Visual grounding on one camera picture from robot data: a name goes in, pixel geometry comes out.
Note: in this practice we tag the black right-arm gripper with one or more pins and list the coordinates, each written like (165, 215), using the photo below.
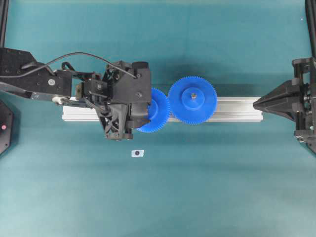
(305, 112)

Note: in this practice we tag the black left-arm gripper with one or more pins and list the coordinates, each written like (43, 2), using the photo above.
(97, 92)

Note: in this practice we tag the small blue plastic gear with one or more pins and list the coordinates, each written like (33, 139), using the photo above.
(159, 111)

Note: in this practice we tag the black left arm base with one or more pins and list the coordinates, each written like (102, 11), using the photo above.
(6, 123)

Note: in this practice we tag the large blue plastic gear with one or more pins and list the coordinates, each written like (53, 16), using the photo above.
(192, 111)

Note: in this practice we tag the white marker sticker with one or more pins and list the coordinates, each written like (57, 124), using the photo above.
(137, 153)

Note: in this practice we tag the silver aluminium extrusion rail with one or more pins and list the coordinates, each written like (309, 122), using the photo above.
(229, 109)

